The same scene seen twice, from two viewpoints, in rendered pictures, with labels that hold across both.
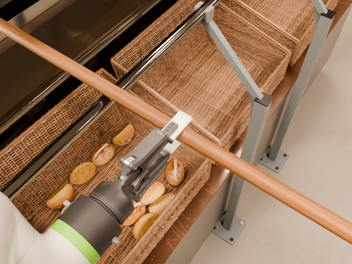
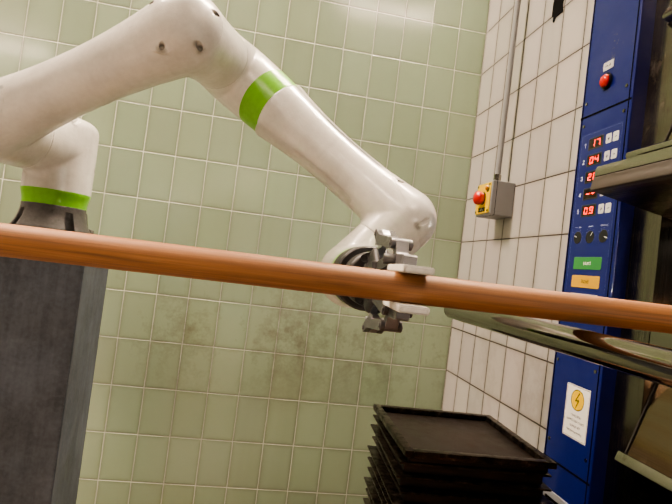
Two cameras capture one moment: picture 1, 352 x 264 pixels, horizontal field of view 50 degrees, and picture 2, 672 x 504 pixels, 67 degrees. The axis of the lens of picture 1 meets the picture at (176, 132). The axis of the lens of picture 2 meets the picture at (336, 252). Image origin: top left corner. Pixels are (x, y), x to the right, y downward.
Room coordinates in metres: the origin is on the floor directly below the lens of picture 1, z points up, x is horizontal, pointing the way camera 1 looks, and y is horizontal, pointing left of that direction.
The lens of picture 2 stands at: (0.74, -0.41, 1.21)
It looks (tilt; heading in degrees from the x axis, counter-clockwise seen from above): 2 degrees up; 136
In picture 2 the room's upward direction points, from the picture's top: 7 degrees clockwise
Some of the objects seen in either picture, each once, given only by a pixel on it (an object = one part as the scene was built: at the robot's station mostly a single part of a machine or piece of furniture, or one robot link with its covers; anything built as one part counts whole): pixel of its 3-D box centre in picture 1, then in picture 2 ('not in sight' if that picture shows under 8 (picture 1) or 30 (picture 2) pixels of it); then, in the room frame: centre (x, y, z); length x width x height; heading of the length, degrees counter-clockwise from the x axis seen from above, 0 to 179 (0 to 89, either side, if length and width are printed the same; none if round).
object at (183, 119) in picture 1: (175, 126); (409, 269); (0.43, 0.00, 1.21); 0.07 x 0.03 x 0.01; 144
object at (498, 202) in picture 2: not in sight; (494, 200); (-0.03, 0.94, 1.46); 0.10 x 0.07 x 0.10; 145
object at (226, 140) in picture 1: (205, 69); not in sight; (1.08, -0.12, 0.72); 0.56 x 0.49 x 0.28; 145
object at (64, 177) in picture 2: not in sight; (56, 159); (-0.42, -0.11, 1.36); 0.16 x 0.13 x 0.19; 121
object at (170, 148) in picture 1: (175, 138); (404, 306); (0.43, 0.00, 1.18); 0.07 x 0.03 x 0.01; 144
